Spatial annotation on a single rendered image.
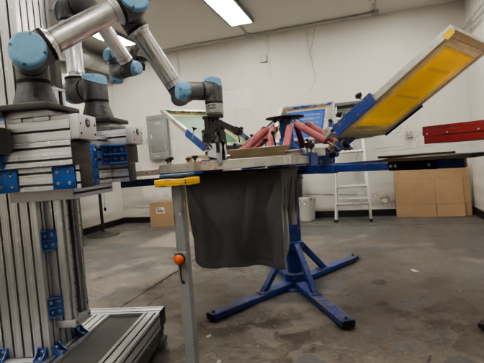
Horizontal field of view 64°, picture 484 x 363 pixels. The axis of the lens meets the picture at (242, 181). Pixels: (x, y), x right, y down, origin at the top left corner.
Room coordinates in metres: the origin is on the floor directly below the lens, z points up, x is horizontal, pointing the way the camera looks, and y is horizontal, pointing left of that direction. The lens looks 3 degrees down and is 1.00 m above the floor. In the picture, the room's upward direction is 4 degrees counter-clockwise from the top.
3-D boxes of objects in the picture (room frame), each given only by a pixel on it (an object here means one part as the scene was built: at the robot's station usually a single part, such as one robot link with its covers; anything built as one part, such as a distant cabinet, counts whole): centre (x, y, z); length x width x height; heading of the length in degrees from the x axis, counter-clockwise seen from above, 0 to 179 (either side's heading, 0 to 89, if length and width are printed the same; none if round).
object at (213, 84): (1.64, 0.09, 1.30); 0.09 x 0.08 x 0.11; 115
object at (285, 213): (1.87, -0.22, 0.74); 0.46 x 0.04 x 0.42; 162
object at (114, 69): (2.26, 0.66, 1.56); 0.11 x 0.08 x 0.11; 59
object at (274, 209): (1.70, 0.05, 0.74); 0.45 x 0.03 x 0.43; 72
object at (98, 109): (1.97, 0.70, 1.31); 0.15 x 0.15 x 0.10
